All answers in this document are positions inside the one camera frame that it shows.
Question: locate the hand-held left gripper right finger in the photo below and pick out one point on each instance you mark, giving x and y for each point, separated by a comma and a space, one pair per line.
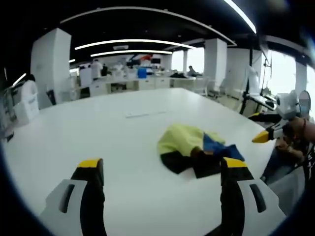
231, 196

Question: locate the yellow blue black garment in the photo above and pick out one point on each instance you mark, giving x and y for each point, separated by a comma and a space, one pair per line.
179, 142

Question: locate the long ceiling light strip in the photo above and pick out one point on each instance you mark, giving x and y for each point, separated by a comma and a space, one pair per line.
134, 52
242, 14
133, 43

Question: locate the person's dark printed shirt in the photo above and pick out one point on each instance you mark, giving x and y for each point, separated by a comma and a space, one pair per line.
308, 162

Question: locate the person's grey trousers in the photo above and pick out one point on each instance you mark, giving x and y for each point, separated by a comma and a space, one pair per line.
283, 182

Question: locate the person's right hand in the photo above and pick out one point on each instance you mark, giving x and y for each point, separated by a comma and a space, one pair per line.
292, 130

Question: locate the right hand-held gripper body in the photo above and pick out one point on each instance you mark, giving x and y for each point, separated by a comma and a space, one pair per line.
289, 105

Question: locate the white storage boxes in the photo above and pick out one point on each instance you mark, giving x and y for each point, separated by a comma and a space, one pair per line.
25, 108

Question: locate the row of white cabinets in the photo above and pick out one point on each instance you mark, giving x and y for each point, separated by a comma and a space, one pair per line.
130, 84

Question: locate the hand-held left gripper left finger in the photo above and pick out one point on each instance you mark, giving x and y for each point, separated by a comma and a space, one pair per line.
93, 196

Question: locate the blue box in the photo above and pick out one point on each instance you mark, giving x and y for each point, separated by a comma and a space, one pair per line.
142, 73

